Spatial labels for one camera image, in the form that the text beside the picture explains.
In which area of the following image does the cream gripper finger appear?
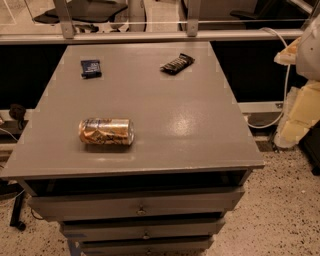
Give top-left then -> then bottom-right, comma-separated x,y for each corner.
274,38 -> 301,65

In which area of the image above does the orange soda can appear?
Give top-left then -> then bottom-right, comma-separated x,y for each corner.
79,118 -> 134,146

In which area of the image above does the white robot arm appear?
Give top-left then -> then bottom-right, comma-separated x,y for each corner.
274,15 -> 320,81

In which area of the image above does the black snack bar wrapper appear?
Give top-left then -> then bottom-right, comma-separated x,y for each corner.
160,53 -> 195,75

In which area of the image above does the top drawer with knob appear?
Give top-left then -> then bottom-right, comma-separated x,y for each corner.
29,186 -> 244,221

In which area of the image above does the drawer with knob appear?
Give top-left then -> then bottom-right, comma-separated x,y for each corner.
80,236 -> 213,256
62,217 -> 225,242
29,186 -> 244,221

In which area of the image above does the grey drawer cabinet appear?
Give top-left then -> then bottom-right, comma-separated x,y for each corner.
3,42 -> 263,256

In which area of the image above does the middle drawer with knob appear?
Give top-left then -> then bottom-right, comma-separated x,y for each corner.
62,217 -> 225,242

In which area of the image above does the blue snack packet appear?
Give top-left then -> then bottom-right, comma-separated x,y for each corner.
81,60 -> 102,79

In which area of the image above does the black office chair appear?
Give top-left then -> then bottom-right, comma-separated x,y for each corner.
34,0 -> 128,33

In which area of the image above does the bottom drawer with knob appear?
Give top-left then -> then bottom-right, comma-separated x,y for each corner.
80,236 -> 213,256

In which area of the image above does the small black object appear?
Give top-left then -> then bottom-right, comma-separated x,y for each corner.
9,104 -> 26,130

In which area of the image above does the black stand leg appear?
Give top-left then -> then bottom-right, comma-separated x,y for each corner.
10,191 -> 26,231

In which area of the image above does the metal railing frame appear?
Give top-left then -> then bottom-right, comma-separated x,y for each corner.
0,0 -> 319,45

